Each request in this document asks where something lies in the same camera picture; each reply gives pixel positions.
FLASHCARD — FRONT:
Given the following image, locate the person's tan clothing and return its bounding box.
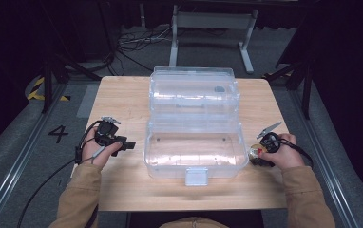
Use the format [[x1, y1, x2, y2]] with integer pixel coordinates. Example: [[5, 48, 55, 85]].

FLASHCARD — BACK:
[[159, 217, 230, 228]]

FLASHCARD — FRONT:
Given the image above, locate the yellow round tape roll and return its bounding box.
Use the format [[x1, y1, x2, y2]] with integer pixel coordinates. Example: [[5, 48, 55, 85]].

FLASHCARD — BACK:
[[249, 143, 265, 165]]

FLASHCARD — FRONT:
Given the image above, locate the clear plastic storage box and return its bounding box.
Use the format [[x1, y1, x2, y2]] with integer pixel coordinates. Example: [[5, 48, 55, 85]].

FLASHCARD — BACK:
[[143, 66, 250, 187]]

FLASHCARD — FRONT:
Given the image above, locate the tangle of floor cables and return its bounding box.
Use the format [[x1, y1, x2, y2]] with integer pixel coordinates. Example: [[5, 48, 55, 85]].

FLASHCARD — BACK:
[[106, 25, 178, 77]]

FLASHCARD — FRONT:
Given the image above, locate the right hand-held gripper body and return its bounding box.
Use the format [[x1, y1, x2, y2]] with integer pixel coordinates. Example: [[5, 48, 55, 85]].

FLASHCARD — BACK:
[[256, 122, 283, 155]]

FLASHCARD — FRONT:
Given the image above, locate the person's right hand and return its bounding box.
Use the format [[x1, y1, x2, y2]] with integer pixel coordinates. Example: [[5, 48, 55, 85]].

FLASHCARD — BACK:
[[259, 132, 306, 170]]

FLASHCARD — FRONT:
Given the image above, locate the black metal stand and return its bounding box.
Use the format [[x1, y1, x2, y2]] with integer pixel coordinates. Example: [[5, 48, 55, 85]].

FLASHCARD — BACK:
[[41, 53, 103, 115], [263, 60, 314, 121]]

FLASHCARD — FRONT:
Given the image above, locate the right hand-held gripper black cable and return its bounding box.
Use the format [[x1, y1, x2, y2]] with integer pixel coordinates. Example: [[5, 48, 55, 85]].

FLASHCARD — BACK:
[[277, 136, 315, 169]]

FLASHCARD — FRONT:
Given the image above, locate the white metal table frame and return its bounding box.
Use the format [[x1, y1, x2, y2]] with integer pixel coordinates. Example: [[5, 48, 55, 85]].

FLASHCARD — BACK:
[[168, 4, 259, 75]]

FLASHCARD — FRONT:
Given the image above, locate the yellow black floor tape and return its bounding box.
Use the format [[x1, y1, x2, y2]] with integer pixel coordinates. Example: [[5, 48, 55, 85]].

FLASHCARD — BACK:
[[27, 76, 71, 103]]

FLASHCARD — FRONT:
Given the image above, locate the person's left hand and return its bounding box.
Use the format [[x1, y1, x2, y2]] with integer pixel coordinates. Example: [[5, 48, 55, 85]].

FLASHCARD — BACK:
[[80, 126, 124, 170]]

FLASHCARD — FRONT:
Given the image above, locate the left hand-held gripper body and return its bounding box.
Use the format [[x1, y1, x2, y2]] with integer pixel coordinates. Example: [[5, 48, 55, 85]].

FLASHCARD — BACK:
[[93, 116, 122, 147]]

